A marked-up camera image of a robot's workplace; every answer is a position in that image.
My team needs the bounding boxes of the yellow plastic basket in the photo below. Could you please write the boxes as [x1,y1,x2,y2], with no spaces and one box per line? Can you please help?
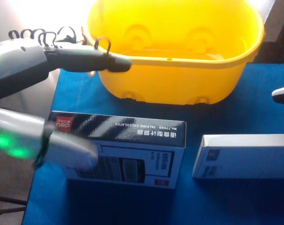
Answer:
[86,0,266,105]

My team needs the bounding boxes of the blue box with red label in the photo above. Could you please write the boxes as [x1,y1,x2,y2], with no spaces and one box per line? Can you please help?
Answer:
[47,111,187,189]

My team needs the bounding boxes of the black looped hand cables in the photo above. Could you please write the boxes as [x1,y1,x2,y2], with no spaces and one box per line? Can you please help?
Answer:
[7,25,111,56]

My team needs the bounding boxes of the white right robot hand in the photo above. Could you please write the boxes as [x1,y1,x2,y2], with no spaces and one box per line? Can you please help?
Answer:
[271,85,284,105]

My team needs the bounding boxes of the dark furniture frame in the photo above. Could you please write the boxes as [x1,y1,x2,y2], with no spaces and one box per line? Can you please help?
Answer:
[256,0,284,65]

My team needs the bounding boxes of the blue table mat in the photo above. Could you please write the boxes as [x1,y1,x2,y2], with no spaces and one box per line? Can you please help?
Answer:
[22,63,284,225]

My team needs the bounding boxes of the black stand legs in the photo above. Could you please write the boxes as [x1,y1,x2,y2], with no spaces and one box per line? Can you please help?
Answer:
[0,194,28,217]

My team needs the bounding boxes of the white box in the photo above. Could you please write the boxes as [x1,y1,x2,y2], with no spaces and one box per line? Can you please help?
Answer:
[192,133,284,180]

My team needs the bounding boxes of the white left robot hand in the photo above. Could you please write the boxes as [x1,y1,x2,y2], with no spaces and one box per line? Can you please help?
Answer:
[0,38,133,172]

